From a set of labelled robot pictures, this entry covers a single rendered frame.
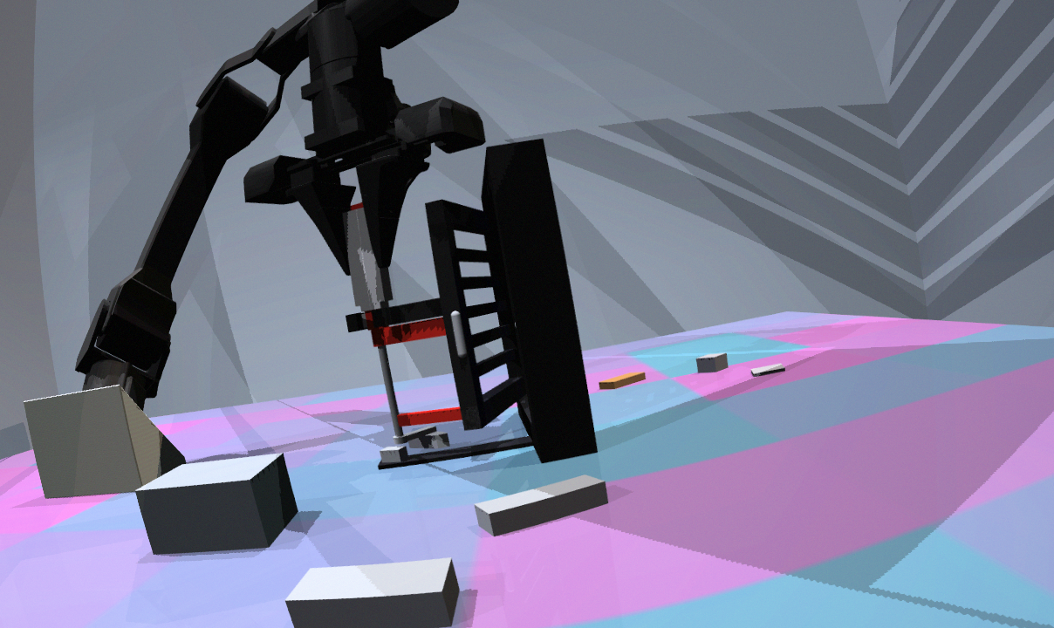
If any orange flat bar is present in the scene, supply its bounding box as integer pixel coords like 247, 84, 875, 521
599, 372, 646, 390

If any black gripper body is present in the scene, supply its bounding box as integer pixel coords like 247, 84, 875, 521
243, 57, 486, 205

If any white flat bar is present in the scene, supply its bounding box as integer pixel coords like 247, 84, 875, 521
752, 364, 785, 377

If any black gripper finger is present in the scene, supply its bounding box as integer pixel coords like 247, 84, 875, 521
285, 181, 356, 276
356, 155, 429, 269

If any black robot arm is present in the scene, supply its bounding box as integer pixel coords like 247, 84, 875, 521
75, 0, 458, 412

